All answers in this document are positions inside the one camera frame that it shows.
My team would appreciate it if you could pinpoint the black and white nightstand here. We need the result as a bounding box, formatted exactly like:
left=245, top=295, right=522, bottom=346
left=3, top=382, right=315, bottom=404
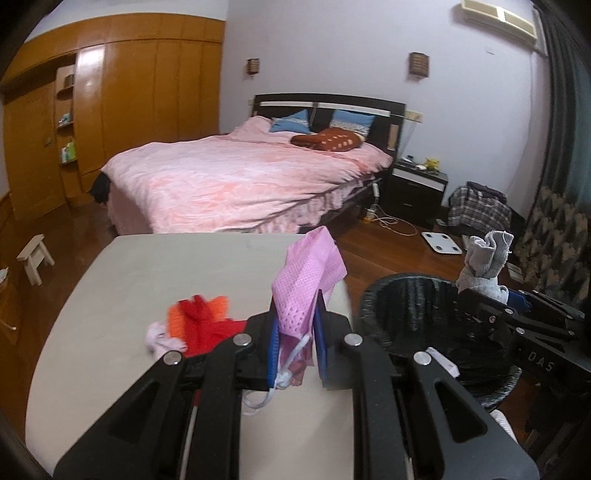
left=383, top=159, right=448, bottom=229

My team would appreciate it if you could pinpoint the pink blanket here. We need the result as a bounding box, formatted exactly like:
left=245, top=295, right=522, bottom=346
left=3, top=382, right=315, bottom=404
left=100, top=115, right=394, bottom=234

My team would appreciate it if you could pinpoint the brown dotted pillow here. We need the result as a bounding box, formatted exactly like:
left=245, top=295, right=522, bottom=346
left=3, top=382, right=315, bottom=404
left=291, top=128, right=365, bottom=153

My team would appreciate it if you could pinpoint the pale pink crumpled cloth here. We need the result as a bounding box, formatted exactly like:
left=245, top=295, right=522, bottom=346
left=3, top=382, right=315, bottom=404
left=146, top=322, right=185, bottom=357

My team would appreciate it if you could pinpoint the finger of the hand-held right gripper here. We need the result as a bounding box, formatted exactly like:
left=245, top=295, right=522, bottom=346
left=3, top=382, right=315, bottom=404
left=505, top=288, right=591, bottom=324
left=455, top=287, right=575, bottom=342

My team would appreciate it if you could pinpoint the dark wooden bed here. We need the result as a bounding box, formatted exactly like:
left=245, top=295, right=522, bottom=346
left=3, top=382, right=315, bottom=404
left=99, top=93, right=407, bottom=234

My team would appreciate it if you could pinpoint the white bathroom scale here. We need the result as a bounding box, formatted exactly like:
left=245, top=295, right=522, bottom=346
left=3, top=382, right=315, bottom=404
left=421, top=231, right=463, bottom=256

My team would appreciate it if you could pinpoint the orange foam fruit net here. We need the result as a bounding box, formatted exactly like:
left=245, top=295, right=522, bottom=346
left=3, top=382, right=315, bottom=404
left=166, top=295, right=232, bottom=340

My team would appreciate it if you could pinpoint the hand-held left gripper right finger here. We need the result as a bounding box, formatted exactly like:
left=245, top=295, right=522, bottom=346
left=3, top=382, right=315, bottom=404
left=314, top=288, right=541, bottom=480

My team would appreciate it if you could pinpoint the plaid bag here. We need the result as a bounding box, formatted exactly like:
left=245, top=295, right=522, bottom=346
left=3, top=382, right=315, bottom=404
left=447, top=181, right=512, bottom=238

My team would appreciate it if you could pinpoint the wall air conditioner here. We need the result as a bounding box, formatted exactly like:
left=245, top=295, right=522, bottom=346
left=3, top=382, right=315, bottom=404
left=461, top=0, right=539, bottom=47

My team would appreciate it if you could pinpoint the black-bagged woven bin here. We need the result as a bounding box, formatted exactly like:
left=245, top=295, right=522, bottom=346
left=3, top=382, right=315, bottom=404
left=358, top=273, right=525, bottom=411

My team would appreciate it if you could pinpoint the blue pillow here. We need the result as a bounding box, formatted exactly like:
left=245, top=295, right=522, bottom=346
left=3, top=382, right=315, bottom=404
left=330, top=110, right=376, bottom=138
left=269, top=109, right=310, bottom=134

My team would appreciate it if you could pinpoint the wooden side cabinet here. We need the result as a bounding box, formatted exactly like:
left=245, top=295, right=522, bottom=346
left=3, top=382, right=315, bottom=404
left=0, top=191, right=24, bottom=347

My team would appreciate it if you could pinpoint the grey sock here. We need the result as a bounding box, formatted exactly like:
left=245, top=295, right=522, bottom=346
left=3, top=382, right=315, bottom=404
left=457, top=230, right=515, bottom=301

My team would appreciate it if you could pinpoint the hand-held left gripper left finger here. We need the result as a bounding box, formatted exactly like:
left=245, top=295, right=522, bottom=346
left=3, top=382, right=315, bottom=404
left=53, top=300, right=282, bottom=480

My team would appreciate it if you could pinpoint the wooden wardrobe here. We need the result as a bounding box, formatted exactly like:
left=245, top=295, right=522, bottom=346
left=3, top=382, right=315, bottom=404
left=0, top=13, right=226, bottom=222

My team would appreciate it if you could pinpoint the small wooden stool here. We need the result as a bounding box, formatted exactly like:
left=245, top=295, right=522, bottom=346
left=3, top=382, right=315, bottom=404
left=17, top=234, right=55, bottom=286

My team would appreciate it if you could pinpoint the pink face mask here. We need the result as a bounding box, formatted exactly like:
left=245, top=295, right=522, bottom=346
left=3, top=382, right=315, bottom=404
left=240, top=226, right=348, bottom=416

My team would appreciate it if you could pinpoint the black cloth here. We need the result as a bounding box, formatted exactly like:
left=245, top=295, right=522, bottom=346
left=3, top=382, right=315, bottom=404
left=91, top=170, right=112, bottom=204

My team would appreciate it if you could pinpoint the red cloth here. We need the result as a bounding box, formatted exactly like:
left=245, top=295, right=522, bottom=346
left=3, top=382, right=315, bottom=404
left=178, top=295, right=247, bottom=358

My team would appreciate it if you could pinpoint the dark patterned curtain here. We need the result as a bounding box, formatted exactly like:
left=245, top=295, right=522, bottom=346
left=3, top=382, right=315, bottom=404
left=531, top=0, right=591, bottom=305

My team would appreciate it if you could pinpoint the white floor cable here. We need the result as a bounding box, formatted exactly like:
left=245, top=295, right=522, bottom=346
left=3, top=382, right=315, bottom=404
left=369, top=182, right=419, bottom=237

